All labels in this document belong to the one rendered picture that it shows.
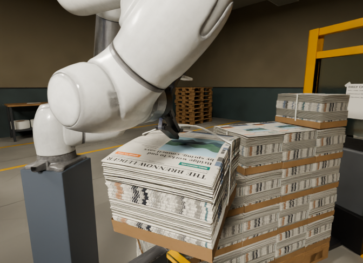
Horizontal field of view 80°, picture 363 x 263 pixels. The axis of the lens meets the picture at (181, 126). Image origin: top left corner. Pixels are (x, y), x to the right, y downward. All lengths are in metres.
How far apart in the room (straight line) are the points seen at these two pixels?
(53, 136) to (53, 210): 0.31
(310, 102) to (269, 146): 0.48
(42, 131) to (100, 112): 0.76
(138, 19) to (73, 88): 0.11
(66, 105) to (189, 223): 0.38
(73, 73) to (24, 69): 7.15
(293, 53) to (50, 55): 7.39
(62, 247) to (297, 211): 1.43
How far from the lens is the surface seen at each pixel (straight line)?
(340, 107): 1.85
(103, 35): 0.89
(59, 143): 1.05
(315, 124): 1.70
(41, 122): 1.05
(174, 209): 0.54
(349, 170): 2.43
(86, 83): 0.29
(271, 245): 1.74
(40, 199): 1.14
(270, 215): 1.59
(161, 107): 0.43
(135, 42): 0.29
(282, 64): 8.22
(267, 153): 1.41
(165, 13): 0.28
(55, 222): 1.15
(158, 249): 0.85
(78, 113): 0.29
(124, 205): 0.62
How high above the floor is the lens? 1.35
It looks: 11 degrees down
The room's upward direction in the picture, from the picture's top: straight up
